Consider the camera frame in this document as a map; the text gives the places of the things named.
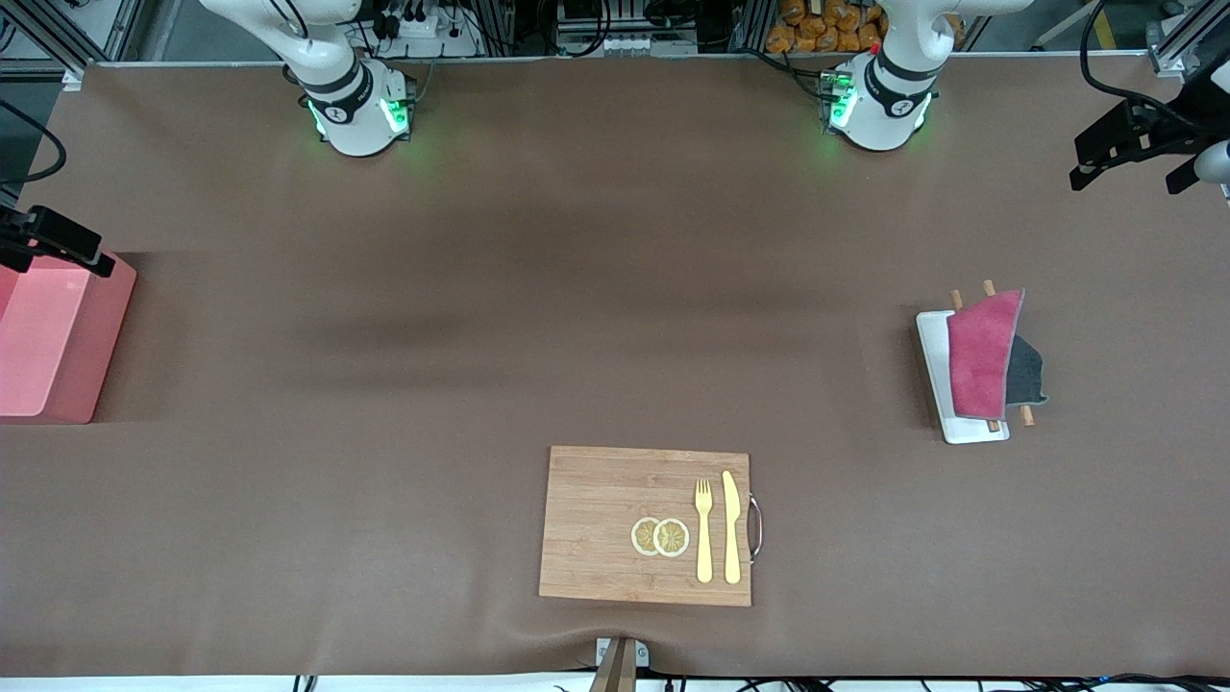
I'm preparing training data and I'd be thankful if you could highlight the white power strip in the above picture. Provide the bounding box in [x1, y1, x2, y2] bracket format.
[370, 0, 481, 59]
[557, 29, 698, 57]

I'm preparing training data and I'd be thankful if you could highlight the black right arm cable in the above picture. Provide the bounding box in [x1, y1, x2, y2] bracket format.
[0, 99, 68, 185]

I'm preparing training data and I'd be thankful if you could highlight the pile of orange items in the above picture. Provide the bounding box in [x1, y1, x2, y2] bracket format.
[766, 0, 887, 55]

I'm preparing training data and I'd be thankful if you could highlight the pink cloth with grey backing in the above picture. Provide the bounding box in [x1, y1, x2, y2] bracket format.
[947, 288, 1050, 422]

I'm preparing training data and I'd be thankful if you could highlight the aluminium camera post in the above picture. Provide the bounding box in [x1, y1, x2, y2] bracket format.
[588, 636, 652, 692]

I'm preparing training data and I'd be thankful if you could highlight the aluminium frame profile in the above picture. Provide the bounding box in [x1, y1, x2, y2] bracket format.
[1148, 0, 1230, 80]
[0, 0, 145, 89]

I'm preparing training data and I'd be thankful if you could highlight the white rack with wooden rods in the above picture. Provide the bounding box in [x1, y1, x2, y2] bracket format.
[916, 280, 1037, 445]

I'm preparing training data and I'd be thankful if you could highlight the pink plastic bin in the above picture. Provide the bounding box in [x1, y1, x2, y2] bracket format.
[0, 248, 137, 426]

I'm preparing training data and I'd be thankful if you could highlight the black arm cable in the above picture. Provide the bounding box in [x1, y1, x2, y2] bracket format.
[0, 99, 68, 185]
[1079, 0, 1197, 126]

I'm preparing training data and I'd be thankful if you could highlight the yellow plastic knife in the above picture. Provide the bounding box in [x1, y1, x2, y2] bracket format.
[721, 470, 743, 585]

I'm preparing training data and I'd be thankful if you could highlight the yellow plastic fork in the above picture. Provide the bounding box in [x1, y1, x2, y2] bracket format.
[694, 478, 715, 584]

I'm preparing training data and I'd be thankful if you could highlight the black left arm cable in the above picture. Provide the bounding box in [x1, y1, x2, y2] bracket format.
[1079, 0, 1197, 126]

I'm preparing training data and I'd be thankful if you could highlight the bamboo cutting board, metal handle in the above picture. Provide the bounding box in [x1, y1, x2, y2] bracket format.
[538, 445, 765, 608]

